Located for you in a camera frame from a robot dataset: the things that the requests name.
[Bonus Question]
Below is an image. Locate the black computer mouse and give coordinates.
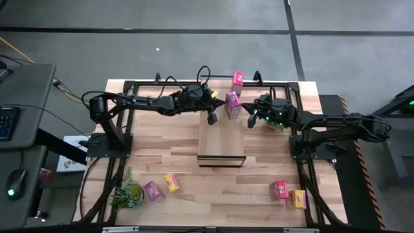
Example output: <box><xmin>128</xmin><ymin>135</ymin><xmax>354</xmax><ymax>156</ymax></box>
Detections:
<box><xmin>5</xmin><ymin>168</ymin><xmax>28</xmax><ymax>201</ymax></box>

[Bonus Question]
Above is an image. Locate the black mat with hazard stripes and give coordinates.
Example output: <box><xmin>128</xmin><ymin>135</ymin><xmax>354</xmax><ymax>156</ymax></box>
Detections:
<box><xmin>318</xmin><ymin>93</ymin><xmax>387</xmax><ymax>231</ymax></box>

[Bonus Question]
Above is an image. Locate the grey desk with mouse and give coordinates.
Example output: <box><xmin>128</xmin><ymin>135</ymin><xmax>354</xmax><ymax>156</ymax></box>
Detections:
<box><xmin>0</xmin><ymin>145</ymin><xmax>48</xmax><ymax>230</ymax></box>

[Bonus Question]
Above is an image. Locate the orange floor cable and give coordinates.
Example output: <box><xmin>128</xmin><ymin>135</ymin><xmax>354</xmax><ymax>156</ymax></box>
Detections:
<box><xmin>0</xmin><ymin>36</ymin><xmax>85</xmax><ymax>104</ymax></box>

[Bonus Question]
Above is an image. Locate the grey desk with keyboard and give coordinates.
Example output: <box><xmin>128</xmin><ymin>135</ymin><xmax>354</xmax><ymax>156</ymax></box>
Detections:
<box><xmin>0</xmin><ymin>63</ymin><xmax>58</xmax><ymax>150</ymax></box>

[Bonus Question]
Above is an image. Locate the bushy plant in woven pot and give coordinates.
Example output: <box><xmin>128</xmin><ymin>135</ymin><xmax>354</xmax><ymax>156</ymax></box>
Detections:
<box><xmin>267</xmin><ymin>119</ymin><xmax>287</xmax><ymax>132</ymax></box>

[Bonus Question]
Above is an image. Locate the yellow Corn Pops cereal box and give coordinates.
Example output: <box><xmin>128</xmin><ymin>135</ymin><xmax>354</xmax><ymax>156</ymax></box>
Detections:
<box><xmin>286</xmin><ymin>189</ymin><xmax>307</xmax><ymax>210</ymax></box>
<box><xmin>164</xmin><ymin>173</ymin><xmax>181</xmax><ymax>194</ymax></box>

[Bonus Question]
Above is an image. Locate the silver metal bracket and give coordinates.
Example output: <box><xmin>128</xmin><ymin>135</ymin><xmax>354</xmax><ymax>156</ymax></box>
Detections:
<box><xmin>283</xmin><ymin>227</ymin><xmax>320</xmax><ymax>233</ymax></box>
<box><xmin>102</xmin><ymin>226</ymin><xmax>140</xmax><ymax>233</ymax></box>

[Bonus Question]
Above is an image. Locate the white printed card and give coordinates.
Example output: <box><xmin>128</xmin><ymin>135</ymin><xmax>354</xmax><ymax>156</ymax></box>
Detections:
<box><xmin>56</xmin><ymin>135</ymin><xmax>90</xmax><ymax>173</ymax></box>

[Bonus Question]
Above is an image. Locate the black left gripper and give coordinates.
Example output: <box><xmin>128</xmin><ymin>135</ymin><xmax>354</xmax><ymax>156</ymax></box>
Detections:
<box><xmin>177</xmin><ymin>85</ymin><xmax>226</xmax><ymax>126</ymax></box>

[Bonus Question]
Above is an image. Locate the red Froot Loops cereal box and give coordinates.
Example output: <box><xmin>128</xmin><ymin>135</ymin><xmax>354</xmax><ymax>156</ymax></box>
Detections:
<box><xmin>269</xmin><ymin>180</ymin><xmax>290</xmax><ymax>201</ymax></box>
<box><xmin>231</xmin><ymin>71</ymin><xmax>245</xmax><ymax>98</ymax></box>

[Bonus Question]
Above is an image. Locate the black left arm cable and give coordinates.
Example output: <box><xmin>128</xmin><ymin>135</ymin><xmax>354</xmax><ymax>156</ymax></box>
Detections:
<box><xmin>195</xmin><ymin>65</ymin><xmax>212</xmax><ymax>88</ymax></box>

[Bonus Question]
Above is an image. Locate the black rig frame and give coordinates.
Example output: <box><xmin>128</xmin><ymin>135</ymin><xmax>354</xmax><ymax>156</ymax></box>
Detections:
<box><xmin>79</xmin><ymin>80</ymin><xmax>349</xmax><ymax>227</ymax></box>

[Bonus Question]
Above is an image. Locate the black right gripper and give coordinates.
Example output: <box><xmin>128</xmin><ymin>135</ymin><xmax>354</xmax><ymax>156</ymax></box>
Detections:
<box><xmin>241</xmin><ymin>94</ymin><xmax>297</xmax><ymax>130</ymax></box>

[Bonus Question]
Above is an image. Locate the purple Raisin Bran cereal box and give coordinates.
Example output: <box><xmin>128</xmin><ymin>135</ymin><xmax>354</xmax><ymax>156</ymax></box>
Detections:
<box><xmin>143</xmin><ymin>181</ymin><xmax>166</xmax><ymax>202</ymax></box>
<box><xmin>224</xmin><ymin>91</ymin><xmax>243</xmax><ymax>120</ymax></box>

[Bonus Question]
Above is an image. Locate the green spiky succulent plant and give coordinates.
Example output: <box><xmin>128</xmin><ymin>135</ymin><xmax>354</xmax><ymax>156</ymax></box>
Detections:
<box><xmin>109</xmin><ymin>166</ymin><xmax>146</xmax><ymax>212</ymax></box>

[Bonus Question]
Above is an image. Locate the neighbouring black workstation frame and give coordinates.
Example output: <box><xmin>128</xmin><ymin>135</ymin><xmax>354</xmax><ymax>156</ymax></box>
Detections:
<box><xmin>371</xmin><ymin>83</ymin><xmax>414</xmax><ymax>182</ymax></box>

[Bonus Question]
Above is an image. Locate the black keyboard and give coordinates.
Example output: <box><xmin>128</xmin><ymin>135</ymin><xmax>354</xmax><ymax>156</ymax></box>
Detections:
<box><xmin>0</xmin><ymin>106</ymin><xmax>21</xmax><ymax>142</ymax></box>

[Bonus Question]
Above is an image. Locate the wooden shelf with black frame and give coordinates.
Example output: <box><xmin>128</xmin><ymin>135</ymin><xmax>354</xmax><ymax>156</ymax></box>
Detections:
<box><xmin>197</xmin><ymin>74</ymin><xmax>247</xmax><ymax>168</ymax></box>

